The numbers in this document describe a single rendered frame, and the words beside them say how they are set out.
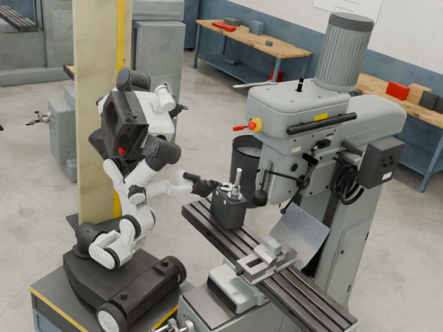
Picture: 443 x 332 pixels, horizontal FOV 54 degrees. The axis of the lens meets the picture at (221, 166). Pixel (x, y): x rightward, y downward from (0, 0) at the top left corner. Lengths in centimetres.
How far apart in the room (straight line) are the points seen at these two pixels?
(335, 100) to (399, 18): 461
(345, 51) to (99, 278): 186
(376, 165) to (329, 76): 46
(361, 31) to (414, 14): 442
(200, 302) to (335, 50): 145
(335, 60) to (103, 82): 191
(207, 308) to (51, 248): 182
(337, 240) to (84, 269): 151
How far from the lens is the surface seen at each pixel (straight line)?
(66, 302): 288
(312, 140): 203
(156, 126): 201
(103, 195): 389
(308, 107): 188
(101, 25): 329
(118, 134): 199
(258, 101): 188
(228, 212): 253
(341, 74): 209
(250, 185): 429
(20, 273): 369
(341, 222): 255
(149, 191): 215
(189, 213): 272
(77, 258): 289
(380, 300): 393
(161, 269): 275
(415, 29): 645
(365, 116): 235
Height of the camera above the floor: 250
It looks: 29 degrees down
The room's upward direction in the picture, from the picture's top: 9 degrees clockwise
